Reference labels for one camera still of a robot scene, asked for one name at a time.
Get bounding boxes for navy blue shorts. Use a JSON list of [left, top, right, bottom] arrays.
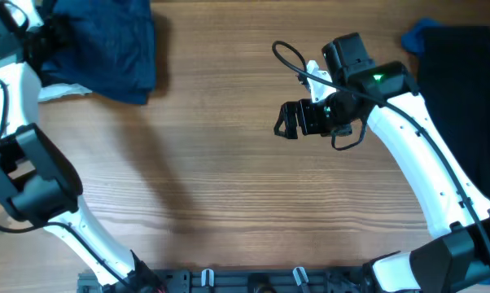
[[42, 0, 156, 105]]

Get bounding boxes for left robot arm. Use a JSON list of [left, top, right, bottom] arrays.
[[0, 1, 167, 292]]

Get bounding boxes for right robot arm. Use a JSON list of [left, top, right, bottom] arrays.
[[273, 33, 490, 292]]

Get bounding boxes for white folded garment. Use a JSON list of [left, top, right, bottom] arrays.
[[37, 83, 92, 103]]

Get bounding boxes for bright blue garment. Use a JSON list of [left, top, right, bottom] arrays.
[[400, 18, 490, 56]]

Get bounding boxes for right black camera cable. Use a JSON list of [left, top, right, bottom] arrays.
[[271, 39, 490, 293]]

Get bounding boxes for right white rail clip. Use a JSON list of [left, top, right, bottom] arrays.
[[292, 266, 308, 286]]

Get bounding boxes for white rail clip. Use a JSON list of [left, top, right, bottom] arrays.
[[200, 269, 215, 287], [292, 266, 308, 286]]

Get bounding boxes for left white rail clip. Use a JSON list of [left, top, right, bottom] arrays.
[[200, 269, 215, 287]]

